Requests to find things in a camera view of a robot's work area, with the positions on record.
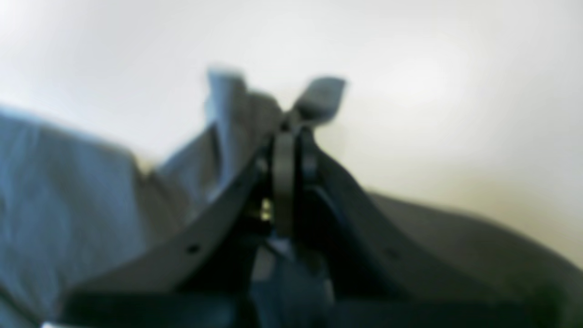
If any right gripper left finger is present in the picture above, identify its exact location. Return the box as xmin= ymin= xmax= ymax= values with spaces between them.
xmin=60 ymin=132 xmax=295 ymax=328

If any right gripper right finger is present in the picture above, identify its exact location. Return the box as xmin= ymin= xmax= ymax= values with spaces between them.
xmin=296 ymin=128 xmax=566 ymax=328

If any dark grey T-shirt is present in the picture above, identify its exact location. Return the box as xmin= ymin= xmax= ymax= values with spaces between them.
xmin=1 ymin=71 xmax=582 ymax=328

